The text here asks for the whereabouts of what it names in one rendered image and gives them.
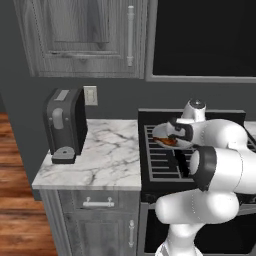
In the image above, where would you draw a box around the grey drawer handle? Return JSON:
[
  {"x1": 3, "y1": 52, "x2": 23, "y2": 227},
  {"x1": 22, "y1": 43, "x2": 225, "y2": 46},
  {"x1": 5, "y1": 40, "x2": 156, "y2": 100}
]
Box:
[{"x1": 82, "y1": 196, "x2": 115, "y2": 209}]

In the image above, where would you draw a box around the dark grey coffee machine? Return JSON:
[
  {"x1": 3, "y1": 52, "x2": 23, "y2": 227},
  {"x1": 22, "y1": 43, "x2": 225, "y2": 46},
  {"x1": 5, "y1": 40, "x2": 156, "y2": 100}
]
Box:
[{"x1": 42, "y1": 87, "x2": 89, "y2": 165}]

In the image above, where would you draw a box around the white wall socket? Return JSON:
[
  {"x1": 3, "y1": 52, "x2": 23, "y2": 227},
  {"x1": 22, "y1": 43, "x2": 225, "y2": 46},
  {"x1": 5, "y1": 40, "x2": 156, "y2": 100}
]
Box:
[{"x1": 83, "y1": 85, "x2": 99, "y2": 107}]

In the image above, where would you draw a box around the black microwave oven grey frame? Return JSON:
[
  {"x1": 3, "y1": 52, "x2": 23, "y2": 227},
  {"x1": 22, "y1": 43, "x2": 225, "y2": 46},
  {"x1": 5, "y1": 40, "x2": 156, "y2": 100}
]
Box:
[{"x1": 145, "y1": 0, "x2": 256, "y2": 84}]

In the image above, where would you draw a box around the black hob with grates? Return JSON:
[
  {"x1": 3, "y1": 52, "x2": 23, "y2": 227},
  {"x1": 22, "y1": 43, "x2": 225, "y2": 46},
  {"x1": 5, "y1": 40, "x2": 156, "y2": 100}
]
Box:
[{"x1": 137, "y1": 108, "x2": 256, "y2": 205}]

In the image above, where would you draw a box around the black oven door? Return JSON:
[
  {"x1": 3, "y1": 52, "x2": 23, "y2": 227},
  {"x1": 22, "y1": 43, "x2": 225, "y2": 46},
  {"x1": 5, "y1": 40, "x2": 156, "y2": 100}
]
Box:
[{"x1": 137, "y1": 201, "x2": 256, "y2": 256}]

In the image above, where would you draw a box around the grey wall cupboard handle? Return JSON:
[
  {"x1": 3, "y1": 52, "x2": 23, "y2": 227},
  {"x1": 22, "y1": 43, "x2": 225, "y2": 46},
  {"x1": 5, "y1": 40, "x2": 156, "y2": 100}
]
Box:
[{"x1": 126, "y1": 5, "x2": 135, "y2": 68}]

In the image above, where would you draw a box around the grey wood wall cupboard door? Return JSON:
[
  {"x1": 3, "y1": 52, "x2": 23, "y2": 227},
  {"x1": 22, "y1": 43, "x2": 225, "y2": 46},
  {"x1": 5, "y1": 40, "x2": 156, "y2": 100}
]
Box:
[{"x1": 13, "y1": 0, "x2": 148, "y2": 80}]

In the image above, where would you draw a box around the grey wood base cupboard door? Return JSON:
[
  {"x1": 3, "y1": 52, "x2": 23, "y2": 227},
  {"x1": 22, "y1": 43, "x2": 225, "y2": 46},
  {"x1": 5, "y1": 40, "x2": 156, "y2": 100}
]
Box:
[{"x1": 63, "y1": 211, "x2": 140, "y2": 256}]

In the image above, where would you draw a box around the brown chicken drumstick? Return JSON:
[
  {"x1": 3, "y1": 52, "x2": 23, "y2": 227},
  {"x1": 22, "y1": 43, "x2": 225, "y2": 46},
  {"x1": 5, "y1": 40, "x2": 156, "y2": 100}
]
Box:
[{"x1": 156, "y1": 136, "x2": 179, "y2": 147}]

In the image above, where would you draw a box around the grey base cupboard handle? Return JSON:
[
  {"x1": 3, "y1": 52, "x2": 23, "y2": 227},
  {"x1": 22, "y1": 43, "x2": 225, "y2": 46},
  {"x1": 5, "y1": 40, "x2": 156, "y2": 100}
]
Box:
[{"x1": 128, "y1": 219, "x2": 136, "y2": 249}]

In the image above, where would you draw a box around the grey wood drawer front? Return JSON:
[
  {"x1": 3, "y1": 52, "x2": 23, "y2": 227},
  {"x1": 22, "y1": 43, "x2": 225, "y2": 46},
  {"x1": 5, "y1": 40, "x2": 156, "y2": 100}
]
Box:
[{"x1": 58, "y1": 189, "x2": 140, "y2": 213}]

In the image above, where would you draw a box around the grey frying pan black handle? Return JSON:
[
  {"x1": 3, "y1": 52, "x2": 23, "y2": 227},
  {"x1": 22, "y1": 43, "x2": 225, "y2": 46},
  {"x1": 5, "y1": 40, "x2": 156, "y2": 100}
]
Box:
[{"x1": 152, "y1": 121, "x2": 202, "y2": 178}]

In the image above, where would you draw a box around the grey oven door handle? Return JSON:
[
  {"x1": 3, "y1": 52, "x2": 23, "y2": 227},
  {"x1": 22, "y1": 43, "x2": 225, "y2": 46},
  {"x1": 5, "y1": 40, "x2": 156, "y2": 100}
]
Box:
[{"x1": 237, "y1": 203, "x2": 256, "y2": 216}]

